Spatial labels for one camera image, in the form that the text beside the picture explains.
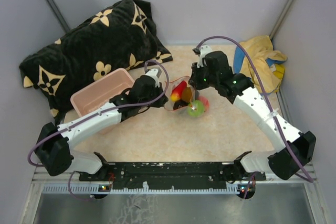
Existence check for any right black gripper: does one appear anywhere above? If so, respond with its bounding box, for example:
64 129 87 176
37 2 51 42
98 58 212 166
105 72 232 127
188 60 219 90

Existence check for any red chili pepper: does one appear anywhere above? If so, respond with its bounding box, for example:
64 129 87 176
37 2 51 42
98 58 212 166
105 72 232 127
170 81 187 102

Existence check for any red yellow apple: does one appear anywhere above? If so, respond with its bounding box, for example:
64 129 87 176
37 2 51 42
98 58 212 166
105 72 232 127
198 95 209 111

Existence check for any clear zip top bag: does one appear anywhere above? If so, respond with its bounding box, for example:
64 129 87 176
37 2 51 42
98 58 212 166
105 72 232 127
164 76 209 118

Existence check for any light green apple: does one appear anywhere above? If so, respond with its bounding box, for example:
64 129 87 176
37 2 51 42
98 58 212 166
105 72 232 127
187 100 205 118

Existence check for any pink plastic bin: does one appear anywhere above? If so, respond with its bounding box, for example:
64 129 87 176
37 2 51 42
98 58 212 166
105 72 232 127
70 68 134 117

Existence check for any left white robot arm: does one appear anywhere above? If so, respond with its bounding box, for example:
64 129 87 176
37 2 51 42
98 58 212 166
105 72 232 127
32 68 167 180

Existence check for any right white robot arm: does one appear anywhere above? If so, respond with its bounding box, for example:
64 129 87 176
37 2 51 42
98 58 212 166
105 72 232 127
189 51 316 180

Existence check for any yellow blue crumpled cloth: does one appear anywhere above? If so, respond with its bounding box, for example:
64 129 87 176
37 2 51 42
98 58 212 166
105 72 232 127
233 35 287 94

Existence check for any black floral pillow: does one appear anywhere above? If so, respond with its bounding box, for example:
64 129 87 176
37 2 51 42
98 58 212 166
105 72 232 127
19 0 173 124

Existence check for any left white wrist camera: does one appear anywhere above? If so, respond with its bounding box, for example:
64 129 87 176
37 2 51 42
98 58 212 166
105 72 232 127
145 68 162 87

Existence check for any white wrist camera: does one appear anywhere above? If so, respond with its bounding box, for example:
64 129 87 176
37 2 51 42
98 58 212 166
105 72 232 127
199 45 213 58
145 68 162 87

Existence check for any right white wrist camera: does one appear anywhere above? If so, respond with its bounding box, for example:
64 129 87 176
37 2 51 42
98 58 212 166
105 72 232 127
199 45 213 58

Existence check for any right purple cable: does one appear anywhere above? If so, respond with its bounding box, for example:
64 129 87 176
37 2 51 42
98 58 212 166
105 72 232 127
193 36 314 200

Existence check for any purple cable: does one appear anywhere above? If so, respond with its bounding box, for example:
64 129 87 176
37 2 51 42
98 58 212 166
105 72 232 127
27 60 170 202
193 36 314 200

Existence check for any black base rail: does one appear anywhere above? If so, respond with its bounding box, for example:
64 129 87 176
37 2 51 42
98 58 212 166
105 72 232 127
79 154 252 190

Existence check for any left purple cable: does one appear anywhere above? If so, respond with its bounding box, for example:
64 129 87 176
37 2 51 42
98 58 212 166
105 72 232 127
27 60 170 202

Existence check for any right corner frame post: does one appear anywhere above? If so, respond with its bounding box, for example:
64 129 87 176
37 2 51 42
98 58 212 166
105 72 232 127
269 0 295 40

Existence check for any aluminium frame bar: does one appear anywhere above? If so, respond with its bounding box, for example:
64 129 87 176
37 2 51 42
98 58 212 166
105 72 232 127
33 162 304 197

